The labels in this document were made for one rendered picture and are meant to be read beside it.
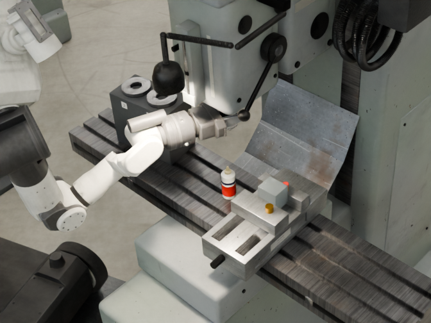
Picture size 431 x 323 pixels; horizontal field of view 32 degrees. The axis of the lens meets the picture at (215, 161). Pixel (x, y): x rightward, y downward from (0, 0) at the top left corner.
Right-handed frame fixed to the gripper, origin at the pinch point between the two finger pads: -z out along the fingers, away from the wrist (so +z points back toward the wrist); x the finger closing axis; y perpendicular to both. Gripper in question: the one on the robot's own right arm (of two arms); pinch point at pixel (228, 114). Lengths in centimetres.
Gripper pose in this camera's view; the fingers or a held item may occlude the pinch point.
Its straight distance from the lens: 197.2
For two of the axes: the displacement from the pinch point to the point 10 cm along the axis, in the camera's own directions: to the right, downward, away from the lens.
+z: -9.1, 3.0, -2.8
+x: -4.1, -5.8, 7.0
